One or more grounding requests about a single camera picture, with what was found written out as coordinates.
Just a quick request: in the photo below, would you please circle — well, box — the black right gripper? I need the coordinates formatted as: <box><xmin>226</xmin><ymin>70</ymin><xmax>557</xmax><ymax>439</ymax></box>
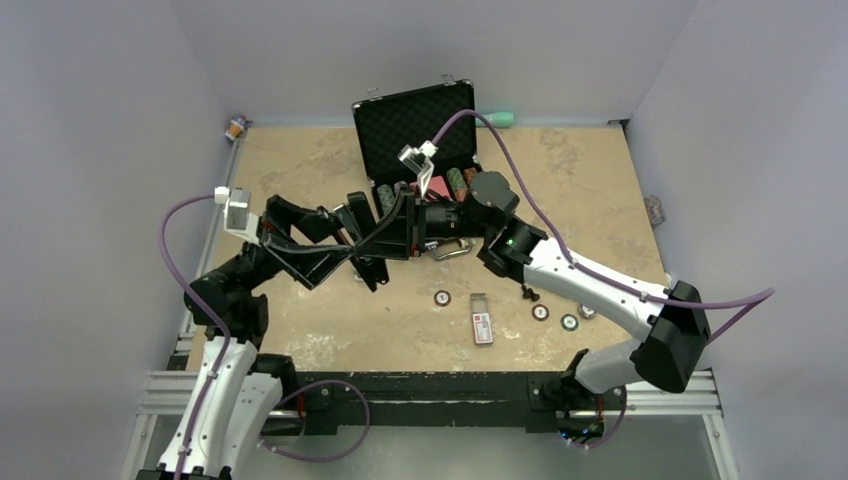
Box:
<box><xmin>356</xmin><ymin>185</ymin><xmax>493</xmax><ymax>261</ymax></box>

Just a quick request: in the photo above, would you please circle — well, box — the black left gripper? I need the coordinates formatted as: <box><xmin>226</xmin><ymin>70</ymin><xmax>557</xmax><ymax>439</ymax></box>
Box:
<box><xmin>223</xmin><ymin>195</ymin><xmax>354</xmax><ymax>293</ymax></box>

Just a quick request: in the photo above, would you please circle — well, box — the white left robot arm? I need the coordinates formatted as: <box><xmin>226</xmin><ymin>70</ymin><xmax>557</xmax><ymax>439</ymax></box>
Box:
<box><xmin>136</xmin><ymin>187</ymin><xmax>372</xmax><ymax>479</ymax></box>

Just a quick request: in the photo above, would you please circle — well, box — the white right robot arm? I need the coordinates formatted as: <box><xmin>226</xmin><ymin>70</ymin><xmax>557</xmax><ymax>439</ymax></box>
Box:
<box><xmin>354</xmin><ymin>172</ymin><xmax>710</xmax><ymax>407</ymax></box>

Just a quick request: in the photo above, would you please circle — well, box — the brown poker chip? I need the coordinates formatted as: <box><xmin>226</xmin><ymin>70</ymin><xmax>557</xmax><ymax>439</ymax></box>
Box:
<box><xmin>433</xmin><ymin>290</ymin><xmax>452</xmax><ymax>307</ymax></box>

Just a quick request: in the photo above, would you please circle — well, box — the black poker chip case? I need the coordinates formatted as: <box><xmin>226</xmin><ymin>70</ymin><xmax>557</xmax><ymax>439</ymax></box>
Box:
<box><xmin>351</xmin><ymin>74</ymin><xmax>506</xmax><ymax>263</ymax></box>

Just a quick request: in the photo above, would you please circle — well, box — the red staple box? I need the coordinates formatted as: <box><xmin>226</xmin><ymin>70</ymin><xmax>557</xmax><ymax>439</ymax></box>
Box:
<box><xmin>470</xmin><ymin>293</ymin><xmax>494</xmax><ymax>346</ymax></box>

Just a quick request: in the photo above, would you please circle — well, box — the mint green bottle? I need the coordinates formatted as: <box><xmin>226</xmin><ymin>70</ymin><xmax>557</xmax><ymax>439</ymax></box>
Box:
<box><xmin>475</xmin><ymin>112</ymin><xmax>515</xmax><ymax>129</ymax></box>

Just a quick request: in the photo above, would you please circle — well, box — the red-brown poker chip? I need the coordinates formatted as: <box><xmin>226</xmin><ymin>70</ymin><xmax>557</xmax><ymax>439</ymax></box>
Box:
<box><xmin>531</xmin><ymin>304</ymin><xmax>550</xmax><ymax>321</ymax></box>

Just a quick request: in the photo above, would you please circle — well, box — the small orange bottle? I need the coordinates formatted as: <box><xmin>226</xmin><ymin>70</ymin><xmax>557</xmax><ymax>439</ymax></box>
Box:
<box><xmin>224</xmin><ymin>115</ymin><xmax>249</xmax><ymax>142</ymax></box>

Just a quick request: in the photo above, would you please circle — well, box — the green poker chip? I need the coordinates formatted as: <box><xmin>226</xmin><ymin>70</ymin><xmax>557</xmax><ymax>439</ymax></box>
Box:
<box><xmin>560</xmin><ymin>314</ymin><xmax>579</xmax><ymax>331</ymax></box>

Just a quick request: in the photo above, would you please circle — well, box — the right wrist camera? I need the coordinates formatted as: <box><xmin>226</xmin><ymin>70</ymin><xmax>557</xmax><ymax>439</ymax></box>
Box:
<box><xmin>397</xmin><ymin>140</ymin><xmax>438</xmax><ymax>198</ymax></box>

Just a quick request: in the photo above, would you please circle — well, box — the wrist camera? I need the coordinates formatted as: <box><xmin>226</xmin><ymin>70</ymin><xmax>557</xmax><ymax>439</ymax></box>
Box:
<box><xmin>213</xmin><ymin>186</ymin><xmax>260</xmax><ymax>245</ymax></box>
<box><xmin>397</xmin><ymin>140</ymin><xmax>438</xmax><ymax>198</ymax></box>

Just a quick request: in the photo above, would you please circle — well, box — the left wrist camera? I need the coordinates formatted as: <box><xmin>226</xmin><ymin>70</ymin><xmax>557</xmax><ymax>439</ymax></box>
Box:
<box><xmin>213</xmin><ymin>186</ymin><xmax>260</xmax><ymax>245</ymax></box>

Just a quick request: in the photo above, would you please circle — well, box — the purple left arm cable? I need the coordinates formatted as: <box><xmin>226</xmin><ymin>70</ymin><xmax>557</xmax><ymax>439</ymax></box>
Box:
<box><xmin>158</xmin><ymin>193</ymin><xmax>233</xmax><ymax>480</ymax></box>

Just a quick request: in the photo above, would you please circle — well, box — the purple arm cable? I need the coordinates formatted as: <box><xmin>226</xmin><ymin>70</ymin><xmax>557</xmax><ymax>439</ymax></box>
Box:
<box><xmin>430</xmin><ymin>109</ymin><xmax>776</xmax><ymax>346</ymax></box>
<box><xmin>158</xmin><ymin>193</ymin><xmax>233</xmax><ymax>480</ymax></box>

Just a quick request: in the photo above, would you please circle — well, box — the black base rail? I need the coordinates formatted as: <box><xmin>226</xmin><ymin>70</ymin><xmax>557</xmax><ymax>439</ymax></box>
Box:
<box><xmin>272</xmin><ymin>371</ymin><xmax>624</xmax><ymax>439</ymax></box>

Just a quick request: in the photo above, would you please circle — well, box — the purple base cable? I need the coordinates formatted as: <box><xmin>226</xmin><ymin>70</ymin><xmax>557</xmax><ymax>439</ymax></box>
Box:
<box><xmin>256</xmin><ymin>379</ymin><xmax>371</xmax><ymax>464</ymax></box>

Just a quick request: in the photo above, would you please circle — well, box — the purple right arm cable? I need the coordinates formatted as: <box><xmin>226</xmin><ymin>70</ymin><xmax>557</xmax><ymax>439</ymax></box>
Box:
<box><xmin>430</xmin><ymin>109</ymin><xmax>776</xmax><ymax>346</ymax></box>

